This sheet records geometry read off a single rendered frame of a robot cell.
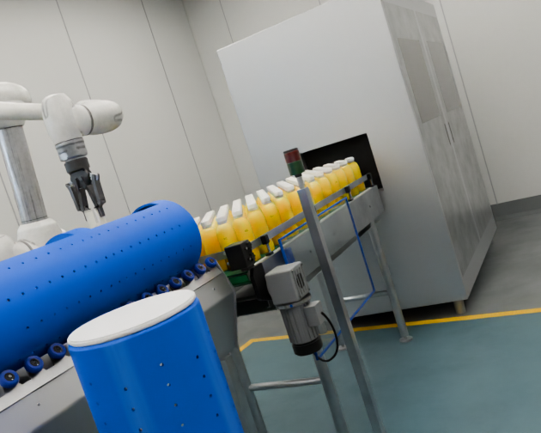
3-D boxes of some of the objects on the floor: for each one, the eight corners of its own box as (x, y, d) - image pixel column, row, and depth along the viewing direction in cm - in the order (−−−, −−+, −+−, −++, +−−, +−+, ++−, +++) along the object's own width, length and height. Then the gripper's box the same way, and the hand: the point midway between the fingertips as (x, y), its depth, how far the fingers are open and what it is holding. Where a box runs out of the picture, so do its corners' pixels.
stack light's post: (376, 446, 246) (295, 190, 235) (379, 440, 250) (300, 188, 239) (385, 445, 244) (305, 188, 233) (388, 440, 248) (308, 186, 237)
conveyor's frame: (222, 496, 246) (151, 290, 237) (349, 334, 389) (307, 203, 380) (328, 496, 223) (252, 268, 214) (421, 324, 366) (378, 184, 357)
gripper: (48, 167, 193) (73, 237, 196) (85, 154, 185) (110, 227, 188) (65, 164, 200) (89, 231, 202) (101, 150, 192) (125, 221, 194)
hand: (96, 219), depth 194 cm, fingers closed on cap, 4 cm apart
